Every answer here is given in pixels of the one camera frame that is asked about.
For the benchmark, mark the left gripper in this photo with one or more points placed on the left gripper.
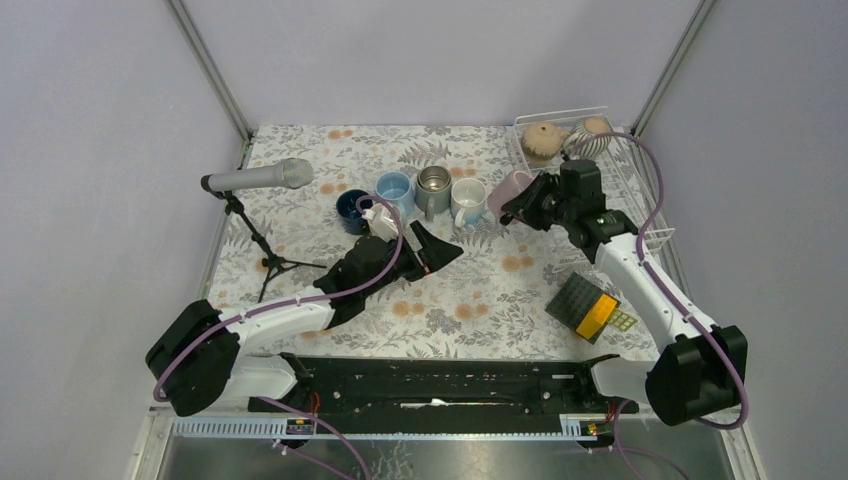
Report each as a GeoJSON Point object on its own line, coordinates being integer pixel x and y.
{"type": "Point", "coordinates": [435, 253]}

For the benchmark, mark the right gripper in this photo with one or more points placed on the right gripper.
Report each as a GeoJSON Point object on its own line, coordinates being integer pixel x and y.
{"type": "Point", "coordinates": [525, 203]}

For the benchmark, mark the mauve cup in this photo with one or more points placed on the mauve cup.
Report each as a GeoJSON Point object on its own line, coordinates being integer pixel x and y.
{"type": "Point", "coordinates": [513, 184]}

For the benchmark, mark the white and blue cup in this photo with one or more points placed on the white and blue cup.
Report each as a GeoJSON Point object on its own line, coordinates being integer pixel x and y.
{"type": "Point", "coordinates": [468, 202]}

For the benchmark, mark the grey-green cup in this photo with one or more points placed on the grey-green cup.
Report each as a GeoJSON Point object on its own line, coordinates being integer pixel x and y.
{"type": "Point", "coordinates": [432, 203]}

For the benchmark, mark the light blue cup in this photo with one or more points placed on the light blue cup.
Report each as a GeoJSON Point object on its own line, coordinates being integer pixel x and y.
{"type": "Point", "coordinates": [397, 188]}

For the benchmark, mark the dark blue cup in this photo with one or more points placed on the dark blue cup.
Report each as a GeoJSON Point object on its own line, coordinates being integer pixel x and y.
{"type": "Point", "coordinates": [351, 217]}

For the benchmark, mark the black tripod mic stand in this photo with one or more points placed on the black tripod mic stand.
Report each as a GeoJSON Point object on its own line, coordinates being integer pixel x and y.
{"type": "Point", "coordinates": [274, 263]}

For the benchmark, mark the cream cup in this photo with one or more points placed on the cream cup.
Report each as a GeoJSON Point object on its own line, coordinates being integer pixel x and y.
{"type": "Point", "coordinates": [434, 178]}

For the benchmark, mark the silver microphone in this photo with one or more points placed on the silver microphone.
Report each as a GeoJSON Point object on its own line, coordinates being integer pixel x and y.
{"type": "Point", "coordinates": [290, 173]}

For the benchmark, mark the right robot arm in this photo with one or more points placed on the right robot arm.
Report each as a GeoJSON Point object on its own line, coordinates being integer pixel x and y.
{"type": "Point", "coordinates": [701, 367]}

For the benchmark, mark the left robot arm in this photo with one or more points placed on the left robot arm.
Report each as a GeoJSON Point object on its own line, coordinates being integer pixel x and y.
{"type": "Point", "coordinates": [210, 354]}

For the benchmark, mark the beige ribbed cup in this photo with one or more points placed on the beige ribbed cup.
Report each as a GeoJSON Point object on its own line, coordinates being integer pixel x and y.
{"type": "Point", "coordinates": [541, 141]}

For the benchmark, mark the striped grey cup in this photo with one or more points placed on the striped grey cup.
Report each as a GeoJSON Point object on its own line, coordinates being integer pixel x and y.
{"type": "Point", "coordinates": [588, 138]}

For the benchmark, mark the dark grey building plate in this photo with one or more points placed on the dark grey building plate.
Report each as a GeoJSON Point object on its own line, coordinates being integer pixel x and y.
{"type": "Point", "coordinates": [573, 300]}

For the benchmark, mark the floral table mat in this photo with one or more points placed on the floral table mat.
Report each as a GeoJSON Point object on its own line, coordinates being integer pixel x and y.
{"type": "Point", "coordinates": [488, 304]}

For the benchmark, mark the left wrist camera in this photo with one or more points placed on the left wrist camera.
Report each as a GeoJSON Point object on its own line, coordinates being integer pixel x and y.
{"type": "Point", "coordinates": [381, 222]}

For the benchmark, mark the white wire dish rack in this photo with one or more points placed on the white wire dish rack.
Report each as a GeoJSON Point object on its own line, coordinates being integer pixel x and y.
{"type": "Point", "coordinates": [624, 187]}

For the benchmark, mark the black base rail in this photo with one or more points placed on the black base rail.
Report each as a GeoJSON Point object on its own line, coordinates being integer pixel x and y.
{"type": "Point", "coordinates": [327, 385]}

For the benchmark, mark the right aluminium frame post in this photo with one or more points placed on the right aluminium frame post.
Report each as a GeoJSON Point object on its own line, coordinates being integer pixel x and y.
{"type": "Point", "coordinates": [691, 32]}

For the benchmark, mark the aluminium frame post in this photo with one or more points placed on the aluminium frame post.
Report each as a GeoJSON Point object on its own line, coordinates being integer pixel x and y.
{"type": "Point", "coordinates": [209, 68]}
{"type": "Point", "coordinates": [691, 32]}

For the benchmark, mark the white cable duct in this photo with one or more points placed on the white cable duct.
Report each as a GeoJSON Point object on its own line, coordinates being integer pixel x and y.
{"type": "Point", "coordinates": [418, 424]}

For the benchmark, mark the left aluminium frame post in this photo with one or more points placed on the left aluminium frame post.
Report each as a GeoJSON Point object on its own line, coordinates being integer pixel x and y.
{"type": "Point", "coordinates": [209, 68]}

